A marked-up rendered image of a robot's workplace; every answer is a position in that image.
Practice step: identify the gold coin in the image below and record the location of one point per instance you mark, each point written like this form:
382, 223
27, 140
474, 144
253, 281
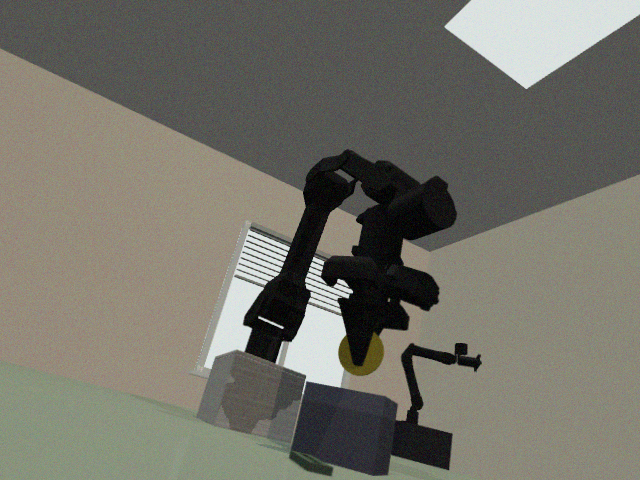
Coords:
372, 361

